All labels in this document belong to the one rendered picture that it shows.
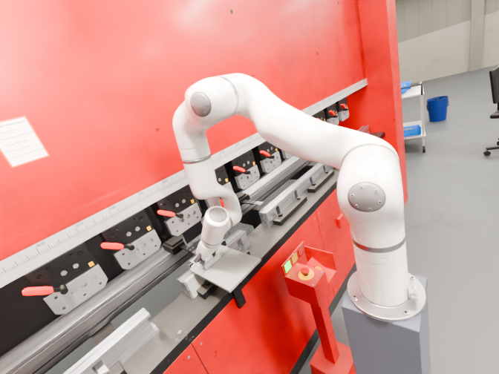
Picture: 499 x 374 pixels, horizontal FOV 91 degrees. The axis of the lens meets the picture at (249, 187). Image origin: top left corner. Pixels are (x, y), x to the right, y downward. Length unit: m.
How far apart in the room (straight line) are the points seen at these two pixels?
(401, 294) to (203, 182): 0.61
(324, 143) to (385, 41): 2.12
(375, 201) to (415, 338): 0.39
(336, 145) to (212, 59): 0.74
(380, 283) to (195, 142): 0.61
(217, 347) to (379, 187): 0.94
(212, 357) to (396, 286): 0.78
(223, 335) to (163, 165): 0.74
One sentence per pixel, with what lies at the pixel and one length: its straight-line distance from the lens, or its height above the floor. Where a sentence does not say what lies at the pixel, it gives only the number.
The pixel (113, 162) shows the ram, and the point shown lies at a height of 1.53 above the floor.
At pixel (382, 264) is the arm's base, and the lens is 0.68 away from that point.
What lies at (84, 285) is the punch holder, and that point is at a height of 1.21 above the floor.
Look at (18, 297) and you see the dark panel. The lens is 1.52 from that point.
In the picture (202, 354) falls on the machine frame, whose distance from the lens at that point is 1.16.
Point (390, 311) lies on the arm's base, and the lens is 0.77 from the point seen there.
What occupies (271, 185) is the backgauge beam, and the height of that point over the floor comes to 0.94.
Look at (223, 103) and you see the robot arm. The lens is 0.56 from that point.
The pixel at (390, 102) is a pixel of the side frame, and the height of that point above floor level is 1.14.
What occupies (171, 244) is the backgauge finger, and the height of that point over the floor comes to 1.03.
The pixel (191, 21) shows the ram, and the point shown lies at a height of 1.92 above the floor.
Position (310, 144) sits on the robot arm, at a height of 1.46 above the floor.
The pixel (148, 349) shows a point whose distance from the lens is 1.12.
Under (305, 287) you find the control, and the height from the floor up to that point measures 0.76.
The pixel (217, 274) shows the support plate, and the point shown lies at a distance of 1.02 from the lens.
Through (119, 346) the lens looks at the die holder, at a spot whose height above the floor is 0.95.
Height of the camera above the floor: 1.61
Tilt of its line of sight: 21 degrees down
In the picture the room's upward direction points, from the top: 18 degrees counter-clockwise
